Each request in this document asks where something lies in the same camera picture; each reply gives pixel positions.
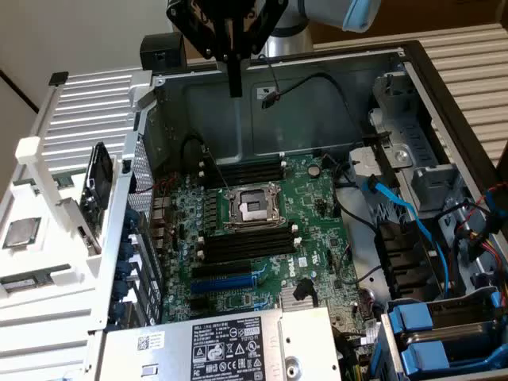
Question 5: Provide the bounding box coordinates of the open PC case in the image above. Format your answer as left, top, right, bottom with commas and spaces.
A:
94, 39, 508, 381

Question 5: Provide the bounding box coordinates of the black box mount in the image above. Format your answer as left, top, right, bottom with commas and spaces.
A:
139, 33, 188, 75

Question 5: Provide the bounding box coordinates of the silver CPU chip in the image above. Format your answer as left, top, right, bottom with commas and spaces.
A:
2, 217, 42, 250

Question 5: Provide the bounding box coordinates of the graphics card with black fan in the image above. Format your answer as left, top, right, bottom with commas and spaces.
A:
78, 141, 115, 241

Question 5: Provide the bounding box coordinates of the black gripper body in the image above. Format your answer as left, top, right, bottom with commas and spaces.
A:
165, 0, 290, 61

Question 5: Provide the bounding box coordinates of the silver finned heat sink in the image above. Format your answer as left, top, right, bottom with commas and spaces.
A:
279, 295, 319, 315

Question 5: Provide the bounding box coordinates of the green Dell motherboard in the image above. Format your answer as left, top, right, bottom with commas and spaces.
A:
152, 153, 376, 358

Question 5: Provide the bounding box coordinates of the printed brown cardboard box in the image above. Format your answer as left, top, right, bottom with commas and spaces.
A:
185, 37, 217, 61

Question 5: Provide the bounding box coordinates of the silver power supply with label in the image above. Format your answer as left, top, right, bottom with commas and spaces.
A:
103, 307, 342, 381

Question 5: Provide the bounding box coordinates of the green circuit board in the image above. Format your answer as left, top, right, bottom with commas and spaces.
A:
49, 174, 76, 191

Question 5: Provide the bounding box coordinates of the disk bay with blue clips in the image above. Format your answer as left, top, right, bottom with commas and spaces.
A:
371, 285, 508, 381

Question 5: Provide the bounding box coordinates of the thin red black wire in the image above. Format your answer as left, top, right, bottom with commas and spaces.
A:
153, 177, 178, 240

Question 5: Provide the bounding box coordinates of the blue flat SATA wire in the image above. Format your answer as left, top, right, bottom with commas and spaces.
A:
365, 175, 456, 295

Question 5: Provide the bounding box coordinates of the plain brown cardboard box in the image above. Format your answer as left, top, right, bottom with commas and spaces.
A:
309, 0, 508, 45

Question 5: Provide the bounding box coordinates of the red yellow black wire bundle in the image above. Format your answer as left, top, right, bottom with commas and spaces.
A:
452, 181, 508, 287

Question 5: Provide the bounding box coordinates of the blue expansion slot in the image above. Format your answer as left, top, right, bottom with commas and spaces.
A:
190, 275, 258, 295

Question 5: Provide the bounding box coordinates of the black plug with wire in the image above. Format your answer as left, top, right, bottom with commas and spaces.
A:
292, 277, 317, 303

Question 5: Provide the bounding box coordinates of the long black expansion slot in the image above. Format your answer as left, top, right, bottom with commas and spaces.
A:
191, 260, 254, 279

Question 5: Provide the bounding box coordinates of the CPU socket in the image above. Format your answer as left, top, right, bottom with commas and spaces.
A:
222, 181, 283, 233

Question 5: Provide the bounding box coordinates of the white parts rack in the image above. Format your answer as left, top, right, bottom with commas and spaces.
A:
0, 69, 156, 333

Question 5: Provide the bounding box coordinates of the black fan shroud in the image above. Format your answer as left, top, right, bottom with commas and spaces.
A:
374, 221, 434, 299

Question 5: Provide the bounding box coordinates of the thin metal locking lever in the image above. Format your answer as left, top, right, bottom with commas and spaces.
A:
203, 147, 231, 192

